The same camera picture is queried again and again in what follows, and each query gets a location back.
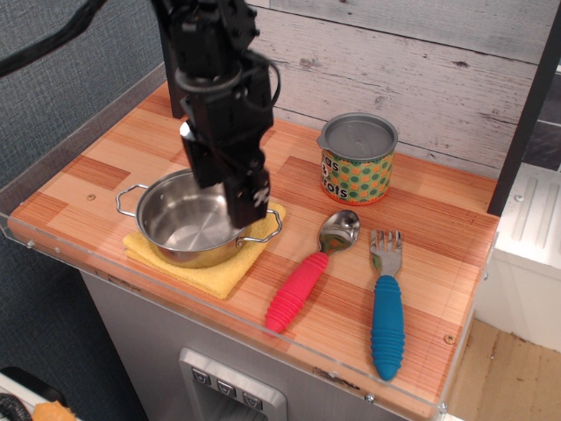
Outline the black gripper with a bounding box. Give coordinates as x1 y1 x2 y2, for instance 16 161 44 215
176 54 281 228

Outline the small steel pot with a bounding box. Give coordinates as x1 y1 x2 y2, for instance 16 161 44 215
116 169 283 268

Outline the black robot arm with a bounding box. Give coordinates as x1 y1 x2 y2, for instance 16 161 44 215
153 1 281 228

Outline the yellow folded towel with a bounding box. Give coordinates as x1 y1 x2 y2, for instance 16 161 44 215
122 202 287 301

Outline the patterned peas carrots can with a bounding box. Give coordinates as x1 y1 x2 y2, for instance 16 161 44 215
317 112 398 206

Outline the grey toy cabinet front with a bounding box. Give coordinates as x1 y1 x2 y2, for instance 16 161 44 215
82 272 399 420

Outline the silver button panel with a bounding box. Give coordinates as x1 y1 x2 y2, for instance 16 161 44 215
179 347 288 421

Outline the orange object at corner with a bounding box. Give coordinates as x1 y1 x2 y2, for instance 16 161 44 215
32 401 78 421

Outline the white toy appliance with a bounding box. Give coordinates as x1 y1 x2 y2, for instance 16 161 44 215
474 164 560 351

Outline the red handled spoon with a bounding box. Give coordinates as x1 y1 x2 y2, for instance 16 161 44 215
265 210 360 332

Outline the black left post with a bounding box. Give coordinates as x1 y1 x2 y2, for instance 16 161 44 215
152 1 185 118

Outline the black post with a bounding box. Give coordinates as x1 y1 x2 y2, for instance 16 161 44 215
487 5 560 217
152 1 185 118

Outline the blue handled fork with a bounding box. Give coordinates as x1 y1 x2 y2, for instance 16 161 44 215
370 230 405 382

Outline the black braided cable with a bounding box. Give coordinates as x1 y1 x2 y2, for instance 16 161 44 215
0 0 109 78

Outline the black right post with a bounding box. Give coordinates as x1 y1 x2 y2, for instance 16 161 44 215
487 5 560 217

